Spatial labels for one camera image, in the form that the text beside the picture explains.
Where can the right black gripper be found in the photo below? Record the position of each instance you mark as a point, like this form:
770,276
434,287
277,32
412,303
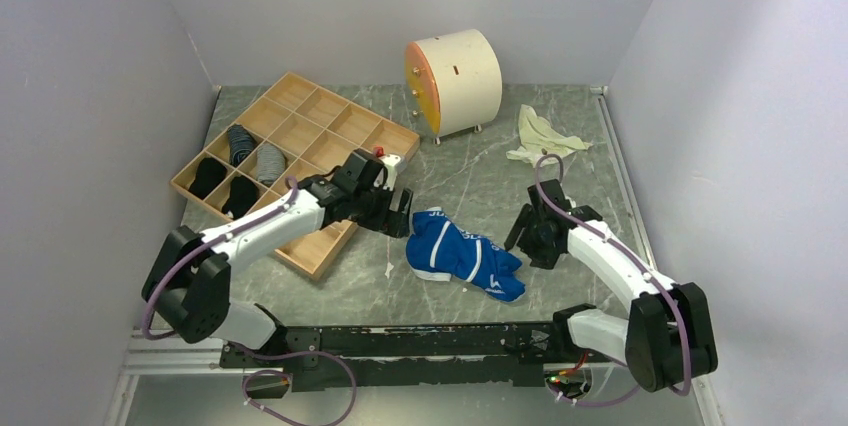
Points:
543,257

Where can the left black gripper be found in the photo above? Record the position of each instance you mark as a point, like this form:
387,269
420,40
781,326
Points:
394,223

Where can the blue underwear white trim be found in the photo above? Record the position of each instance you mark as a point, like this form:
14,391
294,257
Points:
439,250

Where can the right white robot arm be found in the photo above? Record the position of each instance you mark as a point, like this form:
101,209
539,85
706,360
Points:
667,337

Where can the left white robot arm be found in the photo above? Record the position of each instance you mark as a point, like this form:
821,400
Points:
187,291

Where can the cream cloth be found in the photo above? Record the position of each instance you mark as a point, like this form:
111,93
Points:
538,138

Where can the wooden compartment tray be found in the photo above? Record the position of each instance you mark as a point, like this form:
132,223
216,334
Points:
313,126

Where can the cream cylindrical drawer cabinet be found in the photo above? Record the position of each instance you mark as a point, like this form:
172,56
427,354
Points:
456,80

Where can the grey rolled sock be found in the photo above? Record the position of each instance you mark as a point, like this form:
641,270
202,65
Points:
271,163

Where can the dark striped rolled sock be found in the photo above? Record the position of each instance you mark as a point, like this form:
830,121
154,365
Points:
241,144

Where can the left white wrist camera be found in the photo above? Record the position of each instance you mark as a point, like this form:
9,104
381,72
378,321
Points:
392,166

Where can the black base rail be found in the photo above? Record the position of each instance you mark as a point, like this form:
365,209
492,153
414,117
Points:
519,353

